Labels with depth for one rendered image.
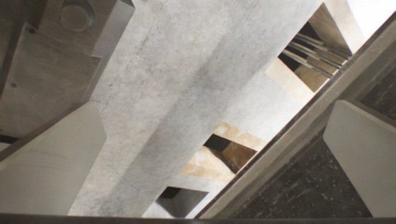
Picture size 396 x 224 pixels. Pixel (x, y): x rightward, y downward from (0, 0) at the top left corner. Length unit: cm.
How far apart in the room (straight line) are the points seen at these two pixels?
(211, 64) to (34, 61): 48
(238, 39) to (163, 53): 26
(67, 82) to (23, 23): 11
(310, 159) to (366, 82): 15
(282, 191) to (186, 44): 47
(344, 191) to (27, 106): 56
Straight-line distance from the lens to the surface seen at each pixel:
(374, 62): 39
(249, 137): 103
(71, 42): 40
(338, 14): 98
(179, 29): 63
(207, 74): 71
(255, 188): 42
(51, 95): 48
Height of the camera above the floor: 59
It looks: 49 degrees down
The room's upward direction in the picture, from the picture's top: 150 degrees clockwise
